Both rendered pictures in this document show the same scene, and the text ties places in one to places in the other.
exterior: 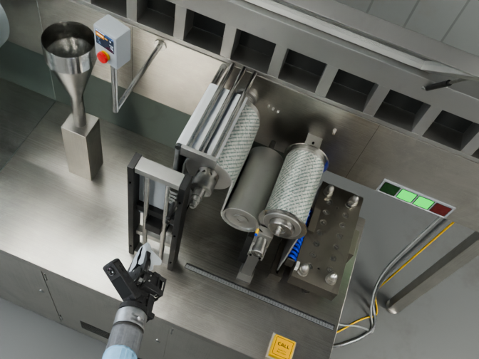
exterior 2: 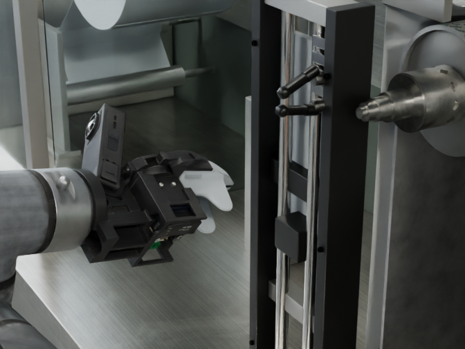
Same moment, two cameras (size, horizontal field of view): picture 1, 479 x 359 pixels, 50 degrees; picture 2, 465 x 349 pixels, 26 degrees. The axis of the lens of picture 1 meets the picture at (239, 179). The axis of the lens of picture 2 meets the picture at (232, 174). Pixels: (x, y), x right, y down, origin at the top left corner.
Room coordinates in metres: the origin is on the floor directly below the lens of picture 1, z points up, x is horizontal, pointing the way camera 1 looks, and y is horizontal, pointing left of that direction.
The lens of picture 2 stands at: (0.00, -0.62, 1.69)
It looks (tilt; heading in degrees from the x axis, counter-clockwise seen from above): 23 degrees down; 54
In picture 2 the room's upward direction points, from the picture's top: straight up
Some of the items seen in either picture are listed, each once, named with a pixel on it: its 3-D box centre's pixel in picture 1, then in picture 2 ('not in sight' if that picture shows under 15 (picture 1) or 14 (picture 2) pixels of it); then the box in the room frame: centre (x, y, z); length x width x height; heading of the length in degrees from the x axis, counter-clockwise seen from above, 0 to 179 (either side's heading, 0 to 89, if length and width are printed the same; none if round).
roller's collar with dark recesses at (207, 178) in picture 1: (204, 181); (426, 98); (0.76, 0.09, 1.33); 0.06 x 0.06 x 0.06; 85
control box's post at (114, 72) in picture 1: (114, 85); not in sight; (0.85, 0.38, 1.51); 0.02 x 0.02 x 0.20
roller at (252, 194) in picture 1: (254, 188); not in sight; (0.90, -0.05, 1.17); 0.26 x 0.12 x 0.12; 175
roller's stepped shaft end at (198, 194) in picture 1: (196, 199); (382, 108); (0.70, 0.10, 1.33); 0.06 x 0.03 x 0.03; 175
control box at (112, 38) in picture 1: (110, 43); not in sight; (0.84, 0.39, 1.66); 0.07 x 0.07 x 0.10; 70
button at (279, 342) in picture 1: (281, 348); not in sight; (0.52, -0.30, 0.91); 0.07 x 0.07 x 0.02; 85
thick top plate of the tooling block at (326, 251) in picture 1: (326, 238); not in sight; (0.91, -0.35, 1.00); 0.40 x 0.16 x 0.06; 175
